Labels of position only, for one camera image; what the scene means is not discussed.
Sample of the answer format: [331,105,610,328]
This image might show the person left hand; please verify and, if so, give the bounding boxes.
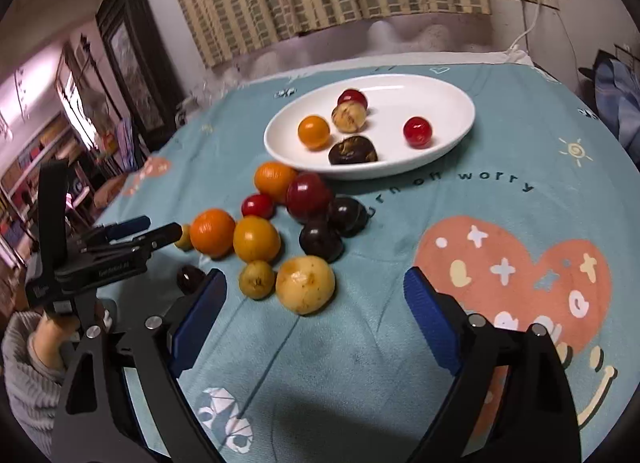
[28,313,80,381]

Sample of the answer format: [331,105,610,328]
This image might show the dark wrinkled passion fruit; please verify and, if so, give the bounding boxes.
[329,135,378,165]

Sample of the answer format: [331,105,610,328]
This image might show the small yellow fruit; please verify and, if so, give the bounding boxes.
[174,224,193,252]

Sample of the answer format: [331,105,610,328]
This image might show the teal patterned tablecloth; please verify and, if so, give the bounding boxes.
[94,62,640,463]

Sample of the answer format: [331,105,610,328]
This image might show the large orange tangerine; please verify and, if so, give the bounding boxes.
[190,209,235,259]

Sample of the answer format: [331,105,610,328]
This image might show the small green-yellow fruit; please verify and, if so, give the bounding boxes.
[239,261,276,301]

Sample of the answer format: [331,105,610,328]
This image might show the small red cherry tomato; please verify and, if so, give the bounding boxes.
[241,194,277,220]

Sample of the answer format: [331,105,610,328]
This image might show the tan round fruit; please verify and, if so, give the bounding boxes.
[332,101,367,134]

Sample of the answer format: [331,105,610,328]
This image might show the large dark red plum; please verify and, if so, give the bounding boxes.
[285,173,334,223]

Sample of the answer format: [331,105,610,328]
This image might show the white power cable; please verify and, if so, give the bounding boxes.
[504,0,544,57]

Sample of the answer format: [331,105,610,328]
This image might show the yellow potato-like fruit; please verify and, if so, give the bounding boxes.
[276,255,336,316]

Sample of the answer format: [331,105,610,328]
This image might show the small orange tangerine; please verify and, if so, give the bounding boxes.
[297,116,331,150]

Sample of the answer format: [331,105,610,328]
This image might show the yellow orange fruit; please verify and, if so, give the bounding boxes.
[233,216,281,263]

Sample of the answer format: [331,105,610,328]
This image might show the blue clothes pile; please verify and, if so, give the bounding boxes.
[580,50,640,168]

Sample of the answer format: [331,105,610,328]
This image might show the grey sleeve forearm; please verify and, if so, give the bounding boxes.
[1,311,64,457]

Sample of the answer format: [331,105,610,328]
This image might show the white oval plate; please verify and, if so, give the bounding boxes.
[264,74,476,180]

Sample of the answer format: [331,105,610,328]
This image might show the dark framed painting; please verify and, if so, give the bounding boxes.
[96,0,186,151]

